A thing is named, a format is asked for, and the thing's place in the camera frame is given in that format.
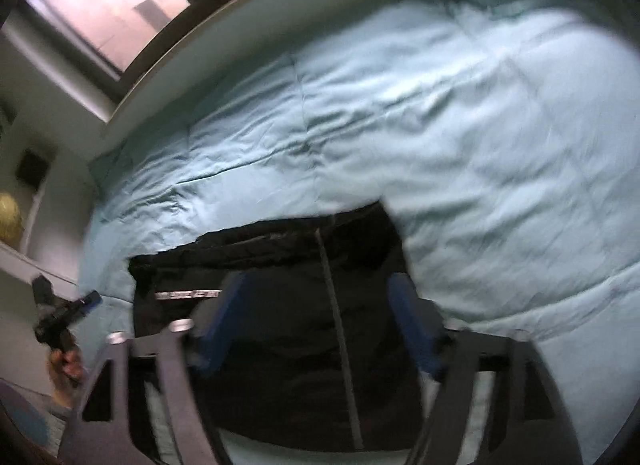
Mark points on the yellow ball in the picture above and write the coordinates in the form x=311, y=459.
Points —
x=9, y=220

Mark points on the black hooded jacket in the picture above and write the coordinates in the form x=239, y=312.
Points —
x=300, y=345

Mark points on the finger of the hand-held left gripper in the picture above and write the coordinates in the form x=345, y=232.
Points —
x=90, y=303

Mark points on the grey framed window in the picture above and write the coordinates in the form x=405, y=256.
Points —
x=105, y=5

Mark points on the dark square box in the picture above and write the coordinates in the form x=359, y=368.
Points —
x=32, y=167

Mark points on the light blue quilted blanket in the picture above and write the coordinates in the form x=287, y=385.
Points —
x=450, y=145

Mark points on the white window sill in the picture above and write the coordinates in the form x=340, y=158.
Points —
x=250, y=40

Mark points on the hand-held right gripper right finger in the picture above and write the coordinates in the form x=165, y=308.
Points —
x=412, y=325

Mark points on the white wall shelf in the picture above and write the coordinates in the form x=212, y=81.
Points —
x=30, y=265

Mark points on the person's left hand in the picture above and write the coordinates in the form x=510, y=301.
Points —
x=67, y=370

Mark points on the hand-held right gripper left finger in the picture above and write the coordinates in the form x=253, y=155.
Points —
x=220, y=325

